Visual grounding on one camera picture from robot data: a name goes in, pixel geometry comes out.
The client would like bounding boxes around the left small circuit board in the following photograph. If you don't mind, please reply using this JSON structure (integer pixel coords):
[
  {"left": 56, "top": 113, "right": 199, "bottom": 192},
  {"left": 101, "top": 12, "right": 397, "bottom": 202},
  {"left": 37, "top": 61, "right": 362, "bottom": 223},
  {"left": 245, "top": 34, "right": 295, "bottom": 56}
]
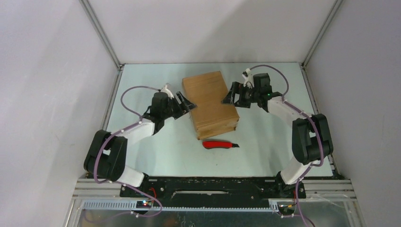
[{"left": 136, "top": 200, "right": 153, "bottom": 209}]

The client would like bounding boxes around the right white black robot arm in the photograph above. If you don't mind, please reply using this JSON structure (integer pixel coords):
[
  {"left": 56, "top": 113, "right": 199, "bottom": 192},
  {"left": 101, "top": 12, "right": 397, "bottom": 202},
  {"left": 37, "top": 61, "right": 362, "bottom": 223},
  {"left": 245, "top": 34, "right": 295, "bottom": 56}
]
[{"left": 221, "top": 72, "right": 333, "bottom": 198}]

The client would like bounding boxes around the aluminium frame rail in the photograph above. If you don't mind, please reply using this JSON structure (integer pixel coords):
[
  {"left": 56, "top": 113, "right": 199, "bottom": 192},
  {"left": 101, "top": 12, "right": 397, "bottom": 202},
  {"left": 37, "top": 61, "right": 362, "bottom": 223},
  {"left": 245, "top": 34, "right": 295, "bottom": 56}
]
[{"left": 79, "top": 0, "right": 122, "bottom": 70}]

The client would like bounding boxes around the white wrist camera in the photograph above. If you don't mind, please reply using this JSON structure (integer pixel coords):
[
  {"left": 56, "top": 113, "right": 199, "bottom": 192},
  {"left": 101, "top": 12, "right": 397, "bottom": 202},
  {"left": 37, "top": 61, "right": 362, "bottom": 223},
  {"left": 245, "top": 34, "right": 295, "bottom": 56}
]
[
  {"left": 160, "top": 83, "right": 174, "bottom": 99},
  {"left": 242, "top": 68, "right": 254, "bottom": 88}
]

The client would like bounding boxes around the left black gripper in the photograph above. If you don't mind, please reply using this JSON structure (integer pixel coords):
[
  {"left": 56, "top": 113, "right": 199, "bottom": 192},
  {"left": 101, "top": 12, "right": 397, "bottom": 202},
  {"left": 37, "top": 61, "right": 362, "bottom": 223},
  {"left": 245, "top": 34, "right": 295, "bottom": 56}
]
[{"left": 161, "top": 92, "right": 196, "bottom": 120}]

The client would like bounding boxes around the small circuit board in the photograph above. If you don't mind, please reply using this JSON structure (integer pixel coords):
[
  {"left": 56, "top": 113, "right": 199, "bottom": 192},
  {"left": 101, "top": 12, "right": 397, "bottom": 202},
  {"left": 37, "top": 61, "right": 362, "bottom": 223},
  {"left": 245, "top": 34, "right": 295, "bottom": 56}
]
[
  {"left": 136, "top": 200, "right": 153, "bottom": 209},
  {"left": 278, "top": 204, "right": 296, "bottom": 211}
]

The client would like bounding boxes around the red black utility knife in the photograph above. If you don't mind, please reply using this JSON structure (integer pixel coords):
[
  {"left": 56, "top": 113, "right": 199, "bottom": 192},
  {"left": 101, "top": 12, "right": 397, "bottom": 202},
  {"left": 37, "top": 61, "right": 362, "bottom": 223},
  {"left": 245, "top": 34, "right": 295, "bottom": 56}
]
[{"left": 202, "top": 140, "right": 239, "bottom": 149}]

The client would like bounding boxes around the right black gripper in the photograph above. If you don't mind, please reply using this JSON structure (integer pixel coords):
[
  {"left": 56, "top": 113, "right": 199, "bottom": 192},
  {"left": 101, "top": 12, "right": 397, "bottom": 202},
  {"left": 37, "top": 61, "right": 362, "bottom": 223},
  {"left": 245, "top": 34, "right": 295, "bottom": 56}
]
[{"left": 221, "top": 81, "right": 260, "bottom": 109}]

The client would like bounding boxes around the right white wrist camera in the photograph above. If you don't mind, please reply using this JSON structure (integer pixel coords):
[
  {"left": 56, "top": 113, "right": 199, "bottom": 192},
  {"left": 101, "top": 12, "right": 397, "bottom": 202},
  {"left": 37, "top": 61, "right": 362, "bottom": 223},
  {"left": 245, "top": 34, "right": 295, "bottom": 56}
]
[{"left": 242, "top": 68, "right": 254, "bottom": 88}]

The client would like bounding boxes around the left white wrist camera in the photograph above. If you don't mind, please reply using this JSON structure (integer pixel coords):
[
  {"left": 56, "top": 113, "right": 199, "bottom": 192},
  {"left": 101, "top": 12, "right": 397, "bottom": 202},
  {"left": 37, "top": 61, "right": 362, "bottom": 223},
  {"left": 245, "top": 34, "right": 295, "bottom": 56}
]
[{"left": 160, "top": 83, "right": 174, "bottom": 99}]

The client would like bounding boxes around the brown cardboard express box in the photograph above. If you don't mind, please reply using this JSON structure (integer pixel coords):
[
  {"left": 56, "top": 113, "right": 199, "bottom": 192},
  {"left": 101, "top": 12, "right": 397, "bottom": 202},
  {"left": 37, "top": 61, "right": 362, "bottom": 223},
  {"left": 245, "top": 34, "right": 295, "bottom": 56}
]
[{"left": 182, "top": 71, "right": 240, "bottom": 140}]

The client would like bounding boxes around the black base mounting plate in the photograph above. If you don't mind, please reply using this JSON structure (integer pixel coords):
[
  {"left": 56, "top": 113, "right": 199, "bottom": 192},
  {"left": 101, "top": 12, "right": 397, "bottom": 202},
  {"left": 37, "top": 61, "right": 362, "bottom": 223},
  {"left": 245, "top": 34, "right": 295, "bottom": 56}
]
[{"left": 138, "top": 176, "right": 305, "bottom": 199}]

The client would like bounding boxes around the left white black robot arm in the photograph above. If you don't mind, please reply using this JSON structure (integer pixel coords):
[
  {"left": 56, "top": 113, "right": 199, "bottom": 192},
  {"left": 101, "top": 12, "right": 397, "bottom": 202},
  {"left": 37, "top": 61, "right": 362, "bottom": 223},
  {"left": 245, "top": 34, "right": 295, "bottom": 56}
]
[{"left": 84, "top": 91, "right": 197, "bottom": 197}]

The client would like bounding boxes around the grey slotted cable duct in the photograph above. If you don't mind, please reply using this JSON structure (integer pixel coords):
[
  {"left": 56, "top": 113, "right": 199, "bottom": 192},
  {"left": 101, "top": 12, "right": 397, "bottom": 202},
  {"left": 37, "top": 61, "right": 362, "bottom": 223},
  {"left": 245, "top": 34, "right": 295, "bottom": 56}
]
[{"left": 81, "top": 200, "right": 279, "bottom": 212}]

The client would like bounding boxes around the right small circuit board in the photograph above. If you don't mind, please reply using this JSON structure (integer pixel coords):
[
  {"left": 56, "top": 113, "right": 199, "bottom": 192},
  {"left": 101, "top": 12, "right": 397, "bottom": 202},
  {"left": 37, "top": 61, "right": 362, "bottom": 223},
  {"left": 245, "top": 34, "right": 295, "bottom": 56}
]
[{"left": 278, "top": 204, "right": 296, "bottom": 211}]

